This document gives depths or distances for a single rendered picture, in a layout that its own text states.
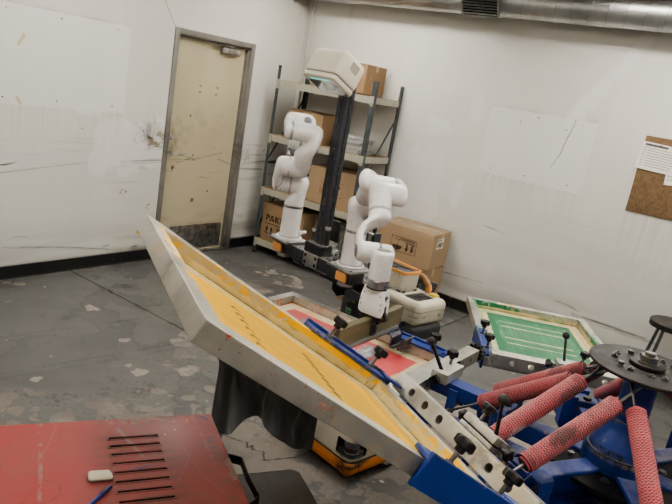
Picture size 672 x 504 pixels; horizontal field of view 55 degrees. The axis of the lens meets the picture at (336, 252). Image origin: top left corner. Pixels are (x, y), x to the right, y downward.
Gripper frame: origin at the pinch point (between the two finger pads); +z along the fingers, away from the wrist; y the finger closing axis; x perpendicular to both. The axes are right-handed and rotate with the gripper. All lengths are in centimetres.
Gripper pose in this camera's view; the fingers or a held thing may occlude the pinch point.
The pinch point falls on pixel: (368, 327)
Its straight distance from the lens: 228.2
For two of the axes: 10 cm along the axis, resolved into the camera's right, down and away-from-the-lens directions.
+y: -7.9, -2.9, 5.4
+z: -1.7, 9.5, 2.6
